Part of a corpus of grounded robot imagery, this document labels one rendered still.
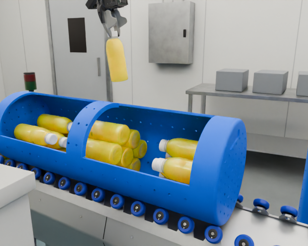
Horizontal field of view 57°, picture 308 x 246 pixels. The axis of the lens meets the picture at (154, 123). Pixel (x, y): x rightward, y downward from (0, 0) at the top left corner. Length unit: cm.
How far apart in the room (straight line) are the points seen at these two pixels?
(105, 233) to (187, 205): 32
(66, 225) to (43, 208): 12
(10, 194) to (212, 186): 42
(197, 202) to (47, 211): 59
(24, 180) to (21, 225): 11
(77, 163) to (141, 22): 376
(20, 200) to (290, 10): 372
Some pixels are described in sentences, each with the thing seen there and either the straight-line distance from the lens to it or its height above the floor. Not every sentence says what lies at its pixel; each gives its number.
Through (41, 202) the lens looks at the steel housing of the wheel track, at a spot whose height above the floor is 87.
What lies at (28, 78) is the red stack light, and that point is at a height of 123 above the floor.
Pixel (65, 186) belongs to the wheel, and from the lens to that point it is 101.
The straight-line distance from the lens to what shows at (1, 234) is 69.
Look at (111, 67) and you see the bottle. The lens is 110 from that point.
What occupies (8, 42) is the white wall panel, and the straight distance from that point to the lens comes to 636.
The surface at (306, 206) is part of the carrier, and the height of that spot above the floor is 80.
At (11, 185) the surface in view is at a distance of 65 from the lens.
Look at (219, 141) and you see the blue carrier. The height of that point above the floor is 120.
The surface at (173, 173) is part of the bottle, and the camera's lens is 76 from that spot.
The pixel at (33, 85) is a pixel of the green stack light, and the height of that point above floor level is 119.
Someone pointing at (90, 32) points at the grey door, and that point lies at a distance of 494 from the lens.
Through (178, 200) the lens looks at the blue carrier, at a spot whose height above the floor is 105.
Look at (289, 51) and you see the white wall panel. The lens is 400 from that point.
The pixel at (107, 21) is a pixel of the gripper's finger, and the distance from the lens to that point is 108.
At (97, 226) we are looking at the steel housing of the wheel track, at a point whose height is 87.
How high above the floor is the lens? 142
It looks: 16 degrees down
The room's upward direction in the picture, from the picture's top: straight up
